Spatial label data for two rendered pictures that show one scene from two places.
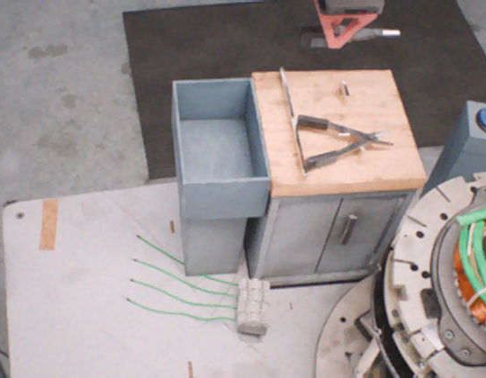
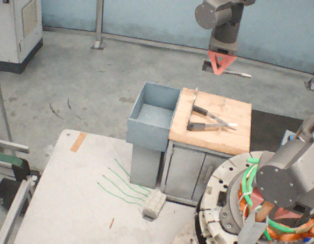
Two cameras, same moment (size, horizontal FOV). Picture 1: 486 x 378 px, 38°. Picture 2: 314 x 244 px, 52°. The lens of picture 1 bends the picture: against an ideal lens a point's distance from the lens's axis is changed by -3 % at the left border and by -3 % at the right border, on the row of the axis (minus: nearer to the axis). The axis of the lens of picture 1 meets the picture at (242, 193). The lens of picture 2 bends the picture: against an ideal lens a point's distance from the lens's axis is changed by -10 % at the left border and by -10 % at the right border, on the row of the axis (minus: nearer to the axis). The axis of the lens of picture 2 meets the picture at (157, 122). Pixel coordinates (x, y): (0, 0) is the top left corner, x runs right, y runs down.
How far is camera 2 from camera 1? 0.28 m
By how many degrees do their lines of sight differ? 19
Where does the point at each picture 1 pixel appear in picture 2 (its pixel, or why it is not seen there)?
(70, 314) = (70, 179)
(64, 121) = (124, 131)
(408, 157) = (243, 140)
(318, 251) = (193, 185)
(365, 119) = (229, 119)
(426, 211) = (239, 160)
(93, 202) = (102, 140)
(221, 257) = (147, 176)
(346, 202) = (208, 156)
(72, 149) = not seen: hidden behind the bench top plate
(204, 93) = (159, 91)
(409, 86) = not seen: hidden behind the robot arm
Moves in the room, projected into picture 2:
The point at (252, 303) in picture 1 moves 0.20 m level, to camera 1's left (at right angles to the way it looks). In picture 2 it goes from (153, 201) to (95, 171)
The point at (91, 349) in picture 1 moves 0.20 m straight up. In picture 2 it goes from (71, 196) to (65, 152)
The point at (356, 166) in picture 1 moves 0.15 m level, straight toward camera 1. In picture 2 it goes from (215, 136) to (177, 168)
